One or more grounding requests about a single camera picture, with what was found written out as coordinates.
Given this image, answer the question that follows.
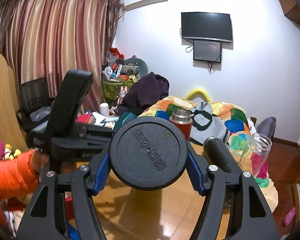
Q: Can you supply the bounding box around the pink striped curtain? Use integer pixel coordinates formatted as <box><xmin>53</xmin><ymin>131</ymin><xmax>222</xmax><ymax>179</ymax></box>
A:
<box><xmin>0</xmin><ymin>0</ymin><xmax>121</xmax><ymax>112</ymax></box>

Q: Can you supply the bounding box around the green basket of toys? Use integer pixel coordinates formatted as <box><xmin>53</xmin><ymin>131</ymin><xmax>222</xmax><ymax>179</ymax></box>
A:
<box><xmin>102</xmin><ymin>48</ymin><xmax>148</xmax><ymax>107</ymax></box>

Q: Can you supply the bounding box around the person left hand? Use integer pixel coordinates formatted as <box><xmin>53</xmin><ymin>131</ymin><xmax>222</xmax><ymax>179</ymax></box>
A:
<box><xmin>30</xmin><ymin>150</ymin><xmax>50</xmax><ymax>174</ymax></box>

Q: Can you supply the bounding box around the dark purple jacket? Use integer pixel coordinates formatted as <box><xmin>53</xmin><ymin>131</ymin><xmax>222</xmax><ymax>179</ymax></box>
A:
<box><xmin>117</xmin><ymin>72</ymin><xmax>170</xmax><ymax>116</ymax></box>

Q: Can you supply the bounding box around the teal faceted cup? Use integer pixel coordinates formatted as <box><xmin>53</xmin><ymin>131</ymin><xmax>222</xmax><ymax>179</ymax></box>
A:
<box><xmin>113</xmin><ymin>111</ymin><xmax>137</xmax><ymax>131</ymax></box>

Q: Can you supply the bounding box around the red thermos steel rim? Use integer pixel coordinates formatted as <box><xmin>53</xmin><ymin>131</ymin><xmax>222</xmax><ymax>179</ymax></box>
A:
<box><xmin>170</xmin><ymin>108</ymin><xmax>192</xmax><ymax>141</ymax></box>

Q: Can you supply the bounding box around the colourful patchwork blanket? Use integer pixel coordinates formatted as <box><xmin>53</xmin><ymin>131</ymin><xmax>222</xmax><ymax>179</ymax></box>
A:
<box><xmin>139</xmin><ymin>95</ymin><xmax>279</xmax><ymax>211</ymax></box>

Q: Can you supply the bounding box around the black wall television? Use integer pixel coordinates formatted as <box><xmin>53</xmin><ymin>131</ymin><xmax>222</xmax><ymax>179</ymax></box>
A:
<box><xmin>181</xmin><ymin>12</ymin><xmax>233</xmax><ymax>43</ymax></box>

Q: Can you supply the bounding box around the grey black sweater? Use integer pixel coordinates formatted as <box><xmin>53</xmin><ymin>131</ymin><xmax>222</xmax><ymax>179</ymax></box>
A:
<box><xmin>190</xmin><ymin>102</ymin><xmax>230</xmax><ymax>145</ymax></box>

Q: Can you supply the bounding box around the green sleeved glass cup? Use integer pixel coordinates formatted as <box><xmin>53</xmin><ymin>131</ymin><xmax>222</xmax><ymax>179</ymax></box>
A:
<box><xmin>108</xmin><ymin>116</ymin><xmax>189</xmax><ymax>191</ymax></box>

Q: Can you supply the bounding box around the small wall monitor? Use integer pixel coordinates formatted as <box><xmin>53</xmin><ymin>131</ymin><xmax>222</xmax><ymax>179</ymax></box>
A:
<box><xmin>193</xmin><ymin>40</ymin><xmax>222</xmax><ymax>63</ymax></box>

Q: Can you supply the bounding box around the black mesh office chair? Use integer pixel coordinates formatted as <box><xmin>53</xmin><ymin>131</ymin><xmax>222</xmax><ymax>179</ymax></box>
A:
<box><xmin>15</xmin><ymin>77</ymin><xmax>55</xmax><ymax>133</ymax></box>

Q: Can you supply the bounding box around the grey backpack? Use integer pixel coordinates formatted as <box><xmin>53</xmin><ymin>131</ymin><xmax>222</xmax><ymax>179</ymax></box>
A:
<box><xmin>256</xmin><ymin>116</ymin><xmax>276</xmax><ymax>141</ymax></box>

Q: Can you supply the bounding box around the round wooden folding table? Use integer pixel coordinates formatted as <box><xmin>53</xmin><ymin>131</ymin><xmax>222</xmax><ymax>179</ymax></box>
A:
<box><xmin>67</xmin><ymin>139</ymin><xmax>241</xmax><ymax>240</ymax></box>

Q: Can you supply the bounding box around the clear glass jar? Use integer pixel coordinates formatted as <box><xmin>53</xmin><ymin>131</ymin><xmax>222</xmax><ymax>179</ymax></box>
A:
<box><xmin>238</xmin><ymin>133</ymin><xmax>272</xmax><ymax>177</ymax></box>

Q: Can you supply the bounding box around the pink slipper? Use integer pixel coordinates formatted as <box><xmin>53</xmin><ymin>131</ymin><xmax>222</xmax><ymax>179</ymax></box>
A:
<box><xmin>283</xmin><ymin>206</ymin><xmax>296</xmax><ymax>227</ymax></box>

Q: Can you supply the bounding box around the yellow foam arch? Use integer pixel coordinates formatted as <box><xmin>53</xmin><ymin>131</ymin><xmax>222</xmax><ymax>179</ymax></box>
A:
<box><xmin>184</xmin><ymin>88</ymin><xmax>212</xmax><ymax>102</ymax></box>

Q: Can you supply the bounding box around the black cylinder bottle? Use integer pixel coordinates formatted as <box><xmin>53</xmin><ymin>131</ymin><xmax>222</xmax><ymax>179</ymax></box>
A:
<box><xmin>203</xmin><ymin>137</ymin><xmax>242</xmax><ymax>174</ymax></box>

